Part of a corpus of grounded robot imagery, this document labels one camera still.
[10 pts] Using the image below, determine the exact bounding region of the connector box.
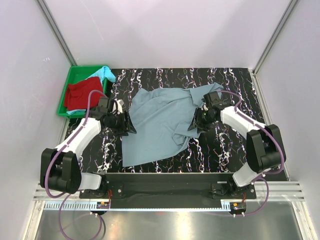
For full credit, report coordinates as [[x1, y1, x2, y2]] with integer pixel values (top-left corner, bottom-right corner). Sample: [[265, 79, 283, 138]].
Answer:
[[231, 202, 247, 212], [96, 201, 110, 210]]

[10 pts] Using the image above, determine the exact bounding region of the light blue t shirt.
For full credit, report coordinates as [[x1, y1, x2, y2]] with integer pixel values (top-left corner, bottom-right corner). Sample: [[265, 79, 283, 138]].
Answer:
[[65, 65, 117, 116]]

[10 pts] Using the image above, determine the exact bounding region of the left aluminium corner post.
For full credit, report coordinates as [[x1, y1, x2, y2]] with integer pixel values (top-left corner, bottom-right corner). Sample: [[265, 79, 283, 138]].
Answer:
[[35, 0, 78, 66]]

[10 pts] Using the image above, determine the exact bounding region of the aluminium front rail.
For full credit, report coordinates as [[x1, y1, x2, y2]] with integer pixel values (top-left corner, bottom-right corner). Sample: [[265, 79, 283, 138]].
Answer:
[[23, 178, 320, 240]]

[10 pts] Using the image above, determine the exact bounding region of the right connector box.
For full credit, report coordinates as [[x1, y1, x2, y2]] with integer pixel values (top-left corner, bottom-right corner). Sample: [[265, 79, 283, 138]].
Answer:
[[231, 202, 247, 212]]

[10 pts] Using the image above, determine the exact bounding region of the white slotted cable duct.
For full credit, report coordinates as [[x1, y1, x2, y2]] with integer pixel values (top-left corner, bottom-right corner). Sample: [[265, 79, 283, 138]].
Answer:
[[43, 200, 231, 212]]

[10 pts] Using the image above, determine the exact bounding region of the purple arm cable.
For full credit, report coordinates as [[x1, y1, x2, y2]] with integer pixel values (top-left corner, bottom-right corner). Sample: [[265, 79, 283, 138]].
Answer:
[[43, 89, 108, 237], [212, 90, 287, 217]]

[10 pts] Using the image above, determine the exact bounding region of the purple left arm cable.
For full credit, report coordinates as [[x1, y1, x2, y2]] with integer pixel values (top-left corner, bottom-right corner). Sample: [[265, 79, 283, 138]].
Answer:
[[43, 89, 108, 237]]

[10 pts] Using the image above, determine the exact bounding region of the green plastic tray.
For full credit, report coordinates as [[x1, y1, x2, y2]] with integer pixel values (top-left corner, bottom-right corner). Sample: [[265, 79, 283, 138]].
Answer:
[[57, 65, 110, 119]]

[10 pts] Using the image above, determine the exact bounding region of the right aluminium corner post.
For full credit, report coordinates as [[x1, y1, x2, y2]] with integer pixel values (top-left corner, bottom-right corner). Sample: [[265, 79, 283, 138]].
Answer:
[[252, 0, 300, 75]]

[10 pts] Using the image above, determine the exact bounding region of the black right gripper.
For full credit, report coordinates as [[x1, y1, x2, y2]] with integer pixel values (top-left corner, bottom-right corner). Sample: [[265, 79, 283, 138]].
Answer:
[[187, 107, 217, 134]]

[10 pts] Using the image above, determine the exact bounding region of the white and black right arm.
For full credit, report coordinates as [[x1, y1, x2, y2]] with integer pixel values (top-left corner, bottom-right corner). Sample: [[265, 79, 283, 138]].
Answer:
[[188, 91, 286, 199]]

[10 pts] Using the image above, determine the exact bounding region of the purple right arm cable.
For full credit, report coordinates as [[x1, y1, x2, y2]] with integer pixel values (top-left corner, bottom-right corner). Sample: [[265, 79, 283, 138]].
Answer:
[[212, 90, 287, 217]]

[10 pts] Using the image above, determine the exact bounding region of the grey-blue polo shirt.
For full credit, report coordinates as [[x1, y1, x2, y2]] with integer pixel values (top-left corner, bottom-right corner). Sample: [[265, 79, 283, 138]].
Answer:
[[121, 83, 223, 167]]

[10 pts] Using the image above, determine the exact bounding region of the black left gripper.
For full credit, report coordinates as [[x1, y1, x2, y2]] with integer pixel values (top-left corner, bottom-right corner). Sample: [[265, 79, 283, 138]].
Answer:
[[105, 110, 136, 137]]

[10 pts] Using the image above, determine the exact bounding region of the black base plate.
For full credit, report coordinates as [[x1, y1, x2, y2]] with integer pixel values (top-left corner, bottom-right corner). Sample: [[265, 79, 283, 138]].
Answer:
[[79, 173, 257, 207]]

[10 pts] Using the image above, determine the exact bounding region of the aluminium corner post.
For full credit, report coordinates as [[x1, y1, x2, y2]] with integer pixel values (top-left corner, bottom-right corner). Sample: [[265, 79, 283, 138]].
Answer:
[[35, 0, 78, 66], [252, 0, 300, 75]]

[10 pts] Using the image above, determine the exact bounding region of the left connector box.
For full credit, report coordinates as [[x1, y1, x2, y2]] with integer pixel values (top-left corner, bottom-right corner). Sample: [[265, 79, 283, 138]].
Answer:
[[96, 201, 110, 210]]

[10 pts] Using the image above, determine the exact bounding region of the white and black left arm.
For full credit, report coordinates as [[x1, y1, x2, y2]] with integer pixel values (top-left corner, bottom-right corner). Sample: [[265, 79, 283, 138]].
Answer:
[[40, 97, 137, 198]]

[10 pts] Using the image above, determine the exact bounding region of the red t shirt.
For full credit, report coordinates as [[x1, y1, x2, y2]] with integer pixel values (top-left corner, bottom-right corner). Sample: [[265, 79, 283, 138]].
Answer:
[[63, 76, 103, 111]]

